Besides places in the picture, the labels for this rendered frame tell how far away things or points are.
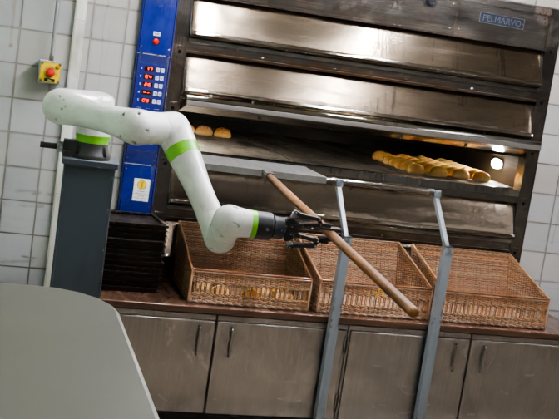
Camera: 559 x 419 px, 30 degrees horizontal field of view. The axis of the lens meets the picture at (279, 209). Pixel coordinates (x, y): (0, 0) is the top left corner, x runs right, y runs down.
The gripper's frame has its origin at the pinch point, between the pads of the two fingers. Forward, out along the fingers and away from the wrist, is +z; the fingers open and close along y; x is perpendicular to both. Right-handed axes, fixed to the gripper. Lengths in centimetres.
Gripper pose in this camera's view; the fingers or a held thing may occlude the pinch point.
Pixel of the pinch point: (329, 234)
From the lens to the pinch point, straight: 348.5
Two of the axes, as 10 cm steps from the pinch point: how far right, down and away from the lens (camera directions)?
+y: -1.8, 9.6, 2.0
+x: 2.3, 2.4, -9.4
